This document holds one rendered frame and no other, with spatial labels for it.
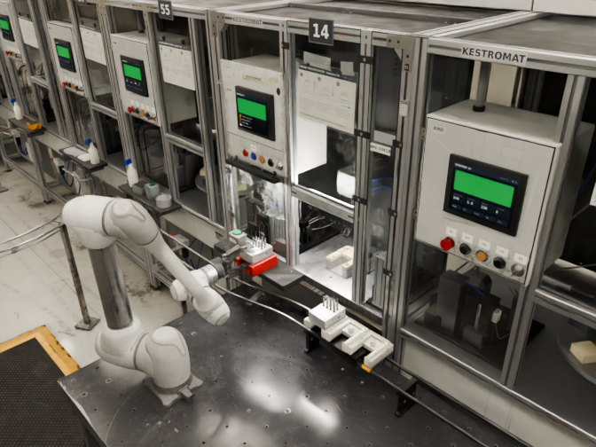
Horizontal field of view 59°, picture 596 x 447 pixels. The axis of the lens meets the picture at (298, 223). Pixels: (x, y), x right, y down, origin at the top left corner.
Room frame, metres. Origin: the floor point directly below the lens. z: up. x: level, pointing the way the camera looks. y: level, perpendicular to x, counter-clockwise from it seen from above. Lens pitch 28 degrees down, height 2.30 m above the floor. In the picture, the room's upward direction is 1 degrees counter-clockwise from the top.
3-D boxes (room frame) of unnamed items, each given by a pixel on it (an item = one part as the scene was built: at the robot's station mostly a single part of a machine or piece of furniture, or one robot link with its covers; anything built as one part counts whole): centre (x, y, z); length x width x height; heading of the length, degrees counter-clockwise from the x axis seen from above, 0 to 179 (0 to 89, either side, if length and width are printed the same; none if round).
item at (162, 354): (1.62, 0.54, 0.85); 0.18 x 0.16 x 0.22; 72
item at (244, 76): (2.38, 0.11, 1.60); 0.42 x 0.29 x 0.46; 43
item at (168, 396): (1.61, 0.52, 0.71); 0.22 x 0.18 x 0.06; 43
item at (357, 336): (1.70, -0.19, 0.84); 0.36 x 0.14 x 0.10; 43
